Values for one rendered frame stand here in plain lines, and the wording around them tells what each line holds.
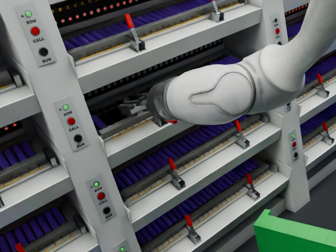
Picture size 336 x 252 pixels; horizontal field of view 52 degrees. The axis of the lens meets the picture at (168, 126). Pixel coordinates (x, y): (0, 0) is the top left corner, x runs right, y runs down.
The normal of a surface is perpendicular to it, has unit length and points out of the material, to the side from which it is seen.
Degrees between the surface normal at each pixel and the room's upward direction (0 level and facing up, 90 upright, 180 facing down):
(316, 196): 0
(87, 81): 111
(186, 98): 75
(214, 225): 21
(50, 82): 90
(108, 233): 90
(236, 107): 95
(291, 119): 90
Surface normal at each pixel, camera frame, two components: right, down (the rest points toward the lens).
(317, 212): -0.26, -0.90
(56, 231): -0.05, -0.78
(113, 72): 0.61, 0.47
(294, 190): 0.55, 0.17
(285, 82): 0.06, 0.33
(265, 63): -0.26, -0.31
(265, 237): -0.62, 0.44
